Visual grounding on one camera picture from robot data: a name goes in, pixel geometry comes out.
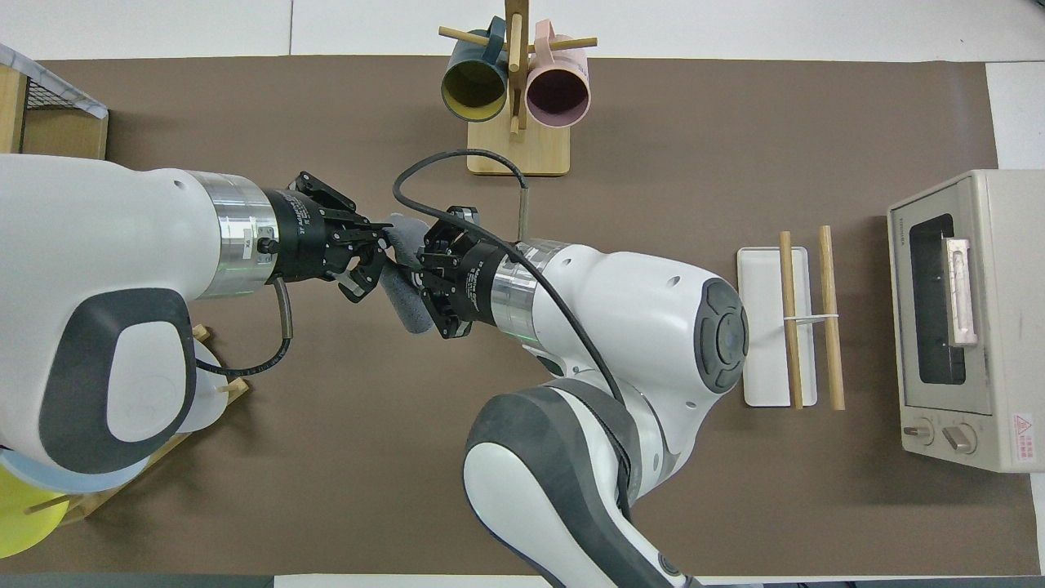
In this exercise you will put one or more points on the beige toaster oven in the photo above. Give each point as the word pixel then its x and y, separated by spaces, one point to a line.
pixel 1004 327

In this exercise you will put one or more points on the white towel rack wooden bars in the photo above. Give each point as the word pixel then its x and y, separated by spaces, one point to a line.
pixel 763 327

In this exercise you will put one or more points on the yellow plate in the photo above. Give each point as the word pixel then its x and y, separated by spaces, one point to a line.
pixel 20 523

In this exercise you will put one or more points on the pink mug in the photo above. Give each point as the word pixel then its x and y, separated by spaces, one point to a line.
pixel 559 94

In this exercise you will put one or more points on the purple and grey towel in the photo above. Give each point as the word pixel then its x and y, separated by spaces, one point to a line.
pixel 408 306

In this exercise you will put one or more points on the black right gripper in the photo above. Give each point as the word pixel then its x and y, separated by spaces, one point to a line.
pixel 469 286

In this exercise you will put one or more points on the pale grey plate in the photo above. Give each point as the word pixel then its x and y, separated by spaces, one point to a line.
pixel 204 408

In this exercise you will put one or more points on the wooden plate rack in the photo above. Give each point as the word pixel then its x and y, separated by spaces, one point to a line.
pixel 163 449

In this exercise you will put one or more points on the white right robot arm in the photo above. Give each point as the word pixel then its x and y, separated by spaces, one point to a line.
pixel 637 310

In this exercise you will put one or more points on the light blue plate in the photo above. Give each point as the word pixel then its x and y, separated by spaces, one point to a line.
pixel 82 483

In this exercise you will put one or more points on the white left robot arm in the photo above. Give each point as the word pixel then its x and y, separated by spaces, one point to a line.
pixel 98 245

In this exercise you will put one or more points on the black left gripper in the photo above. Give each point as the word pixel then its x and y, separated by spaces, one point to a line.
pixel 302 237

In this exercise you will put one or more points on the brown table mat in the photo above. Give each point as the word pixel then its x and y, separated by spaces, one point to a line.
pixel 367 449

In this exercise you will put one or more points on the wooden shelf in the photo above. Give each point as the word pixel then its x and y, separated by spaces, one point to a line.
pixel 65 135

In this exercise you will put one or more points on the dark teal mug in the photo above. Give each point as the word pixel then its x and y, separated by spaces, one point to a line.
pixel 473 86

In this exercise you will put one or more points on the wooden mug tree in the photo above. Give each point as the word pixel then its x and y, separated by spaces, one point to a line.
pixel 490 155

